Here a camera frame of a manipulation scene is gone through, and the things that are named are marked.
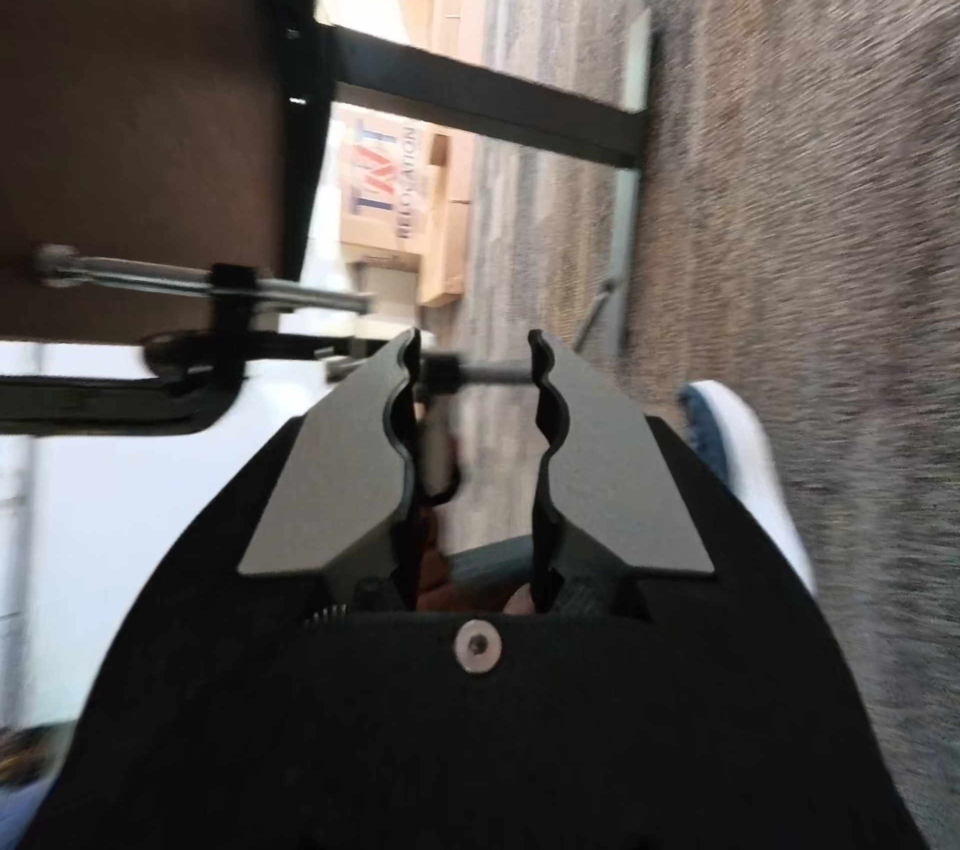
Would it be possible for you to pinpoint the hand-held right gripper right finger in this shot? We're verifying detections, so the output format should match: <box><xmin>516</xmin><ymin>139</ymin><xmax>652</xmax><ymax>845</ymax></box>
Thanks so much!
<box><xmin>527</xmin><ymin>328</ymin><xmax>717</xmax><ymax>615</ymax></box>

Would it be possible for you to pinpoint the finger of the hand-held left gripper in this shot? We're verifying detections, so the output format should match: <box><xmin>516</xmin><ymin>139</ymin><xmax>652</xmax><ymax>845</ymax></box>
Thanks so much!
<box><xmin>416</xmin><ymin>400</ymin><xmax>460</xmax><ymax>500</ymax></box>

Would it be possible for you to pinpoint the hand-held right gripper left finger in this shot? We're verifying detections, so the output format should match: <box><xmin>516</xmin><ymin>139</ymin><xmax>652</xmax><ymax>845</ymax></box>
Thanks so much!
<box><xmin>237</xmin><ymin>327</ymin><xmax>423</xmax><ymax>613</ymax></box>

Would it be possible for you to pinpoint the black C-clamp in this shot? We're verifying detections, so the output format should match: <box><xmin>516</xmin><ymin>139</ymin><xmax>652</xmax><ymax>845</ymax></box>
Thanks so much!
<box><xmin>0</xmin><ymin>242</ymin><xmax>378</xmax><ymax>436</ymax></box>
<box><xmin>247</xmin><ymin>274</ymin><xmax>621</xmax><ymax>410</ymax></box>

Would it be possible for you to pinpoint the grey desk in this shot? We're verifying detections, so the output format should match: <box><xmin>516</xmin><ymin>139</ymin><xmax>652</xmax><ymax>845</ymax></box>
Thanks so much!
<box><xmin>0</xmin><ymin>0</ymin><xmax>663</xmax><ymax>350</ymax></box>

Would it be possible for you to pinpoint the person's dark sneaker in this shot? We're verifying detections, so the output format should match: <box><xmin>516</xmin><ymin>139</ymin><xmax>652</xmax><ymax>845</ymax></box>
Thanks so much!
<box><xmin>677</xmin><ymin>379</ymin><xmax>820</xmax><ymax>600</ymax></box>

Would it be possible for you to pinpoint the stack of cardboard boxes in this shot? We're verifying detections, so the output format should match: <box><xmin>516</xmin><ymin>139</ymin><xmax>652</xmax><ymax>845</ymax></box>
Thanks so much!
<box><xmin>414</xmin><ymin>130</ymin><xmax>479</xmax><ymax>309</ymax></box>

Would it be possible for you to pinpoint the printed cardboard moving box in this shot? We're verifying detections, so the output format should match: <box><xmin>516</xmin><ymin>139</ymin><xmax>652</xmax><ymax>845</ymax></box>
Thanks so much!
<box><xmin>339</xmin><ymin>117</ymin><xmax>453</xmax><ymax>266</ymax></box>

